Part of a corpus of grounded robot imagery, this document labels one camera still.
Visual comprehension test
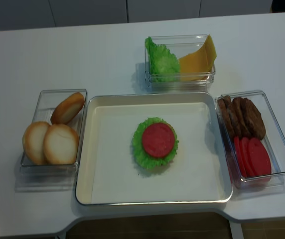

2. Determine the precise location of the red tomato slice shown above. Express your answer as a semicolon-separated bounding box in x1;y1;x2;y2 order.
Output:
142;122;175;158

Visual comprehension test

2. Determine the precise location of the lettuce leaf on bun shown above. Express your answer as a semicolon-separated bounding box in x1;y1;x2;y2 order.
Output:
132;117;179;170

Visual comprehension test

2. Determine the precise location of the lettuce leaf in container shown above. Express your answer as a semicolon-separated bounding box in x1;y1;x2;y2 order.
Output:
145;36;180;82

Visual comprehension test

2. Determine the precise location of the clear lettuce cheese container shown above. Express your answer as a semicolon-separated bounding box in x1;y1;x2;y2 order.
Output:
144;34;216;92

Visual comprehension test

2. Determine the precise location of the yellow cheese slice front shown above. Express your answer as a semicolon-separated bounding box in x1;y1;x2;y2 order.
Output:
179;45;211;81

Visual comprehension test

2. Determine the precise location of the yellow cheese slice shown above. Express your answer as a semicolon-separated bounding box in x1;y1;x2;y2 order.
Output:
179;45;211;81
204;34;217;70

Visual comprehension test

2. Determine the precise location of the yellow cheese slice back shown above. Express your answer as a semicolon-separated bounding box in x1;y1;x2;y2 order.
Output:
204;34;217;70

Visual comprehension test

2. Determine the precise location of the white metal tray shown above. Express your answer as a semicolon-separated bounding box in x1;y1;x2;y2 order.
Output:
76;92;233;205

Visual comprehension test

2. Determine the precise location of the bun half back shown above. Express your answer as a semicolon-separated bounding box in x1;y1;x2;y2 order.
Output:
50;92;85;124

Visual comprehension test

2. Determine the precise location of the bun half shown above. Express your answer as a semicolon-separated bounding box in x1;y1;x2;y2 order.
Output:
43;124;79;165
50;92;85;124
22;121;50;165

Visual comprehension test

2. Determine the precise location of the brown meat patty far left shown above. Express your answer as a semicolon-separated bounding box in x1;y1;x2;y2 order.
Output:
217;99;235;140

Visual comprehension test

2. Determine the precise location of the brown meat patty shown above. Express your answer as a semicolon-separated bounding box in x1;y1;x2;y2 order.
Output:
217;99;235;140
223;96;242;138
240;98;266;140
232;97;252;138

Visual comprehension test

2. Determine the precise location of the bun half front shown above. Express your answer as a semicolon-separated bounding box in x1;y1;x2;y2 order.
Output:
43;124;79;165

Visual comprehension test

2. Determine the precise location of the brown meat patty middle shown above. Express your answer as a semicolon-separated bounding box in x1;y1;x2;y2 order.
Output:
232;97;252;138

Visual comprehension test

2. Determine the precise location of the tomato slice back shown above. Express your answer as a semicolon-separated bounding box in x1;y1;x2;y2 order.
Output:
234;136;247;177

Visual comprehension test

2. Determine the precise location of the tomato slice middle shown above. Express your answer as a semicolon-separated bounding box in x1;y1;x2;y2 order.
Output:
240;137;255;177

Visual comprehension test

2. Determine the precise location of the bun half far left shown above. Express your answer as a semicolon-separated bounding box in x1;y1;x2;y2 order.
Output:
22;121;50;165

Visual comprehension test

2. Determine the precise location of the brown meat patty right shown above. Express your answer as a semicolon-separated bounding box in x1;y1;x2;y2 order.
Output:
240;98;266;140

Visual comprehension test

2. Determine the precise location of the clear meat tomato container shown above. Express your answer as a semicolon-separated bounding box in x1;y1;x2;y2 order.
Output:
215;90;285;190

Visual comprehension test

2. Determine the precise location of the tomato slice front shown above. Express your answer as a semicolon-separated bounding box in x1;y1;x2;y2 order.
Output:
248;138;272;176

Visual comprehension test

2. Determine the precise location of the clear bun container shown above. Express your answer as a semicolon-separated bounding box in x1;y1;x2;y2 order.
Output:
19;89;88;177

